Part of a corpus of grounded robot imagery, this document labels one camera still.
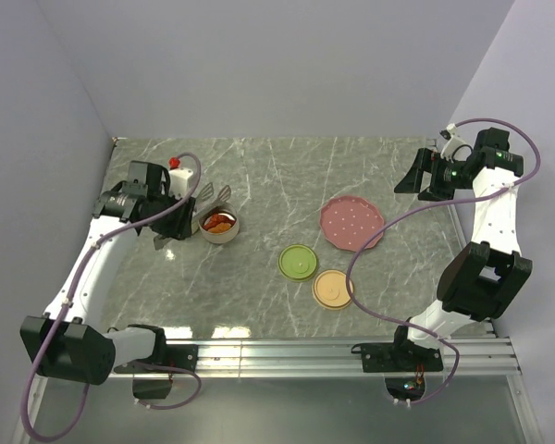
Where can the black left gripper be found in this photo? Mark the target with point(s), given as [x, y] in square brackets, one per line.
[180, 228]

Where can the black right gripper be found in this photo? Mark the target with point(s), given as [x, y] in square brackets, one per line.
[428, 161]

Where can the steel food tongs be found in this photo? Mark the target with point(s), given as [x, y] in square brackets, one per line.
[206, 201]

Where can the orange fried food piece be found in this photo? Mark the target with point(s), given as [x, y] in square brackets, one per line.
[220, 228]

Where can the green round lid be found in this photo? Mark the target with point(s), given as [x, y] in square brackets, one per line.
[297, 262]

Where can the red sausage piece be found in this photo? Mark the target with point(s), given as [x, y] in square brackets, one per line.
[216, 219]

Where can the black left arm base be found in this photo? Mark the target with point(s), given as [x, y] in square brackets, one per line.
[177, 360]

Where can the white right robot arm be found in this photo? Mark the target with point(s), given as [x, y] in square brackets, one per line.
[486, 275]

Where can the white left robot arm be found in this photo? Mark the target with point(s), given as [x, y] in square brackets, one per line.
[65, 342]

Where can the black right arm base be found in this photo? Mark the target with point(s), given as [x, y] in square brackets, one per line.
[404, 367]

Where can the steel round container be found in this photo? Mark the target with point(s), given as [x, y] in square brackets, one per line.
[222, 238]

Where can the pink dotted plate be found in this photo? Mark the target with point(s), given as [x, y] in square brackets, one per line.
[348, 222]

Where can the beige round lid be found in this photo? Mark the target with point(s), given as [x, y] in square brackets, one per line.
[330, 291]

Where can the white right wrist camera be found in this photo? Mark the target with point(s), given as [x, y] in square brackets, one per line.
[453, 142]

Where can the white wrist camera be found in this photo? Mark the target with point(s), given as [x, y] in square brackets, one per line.
[181, 180]
[453, 142]

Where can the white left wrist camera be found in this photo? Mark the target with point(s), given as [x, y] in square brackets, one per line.
[181, 180]

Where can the aluminium mounting rail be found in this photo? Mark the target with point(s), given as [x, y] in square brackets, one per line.
[274, 366]

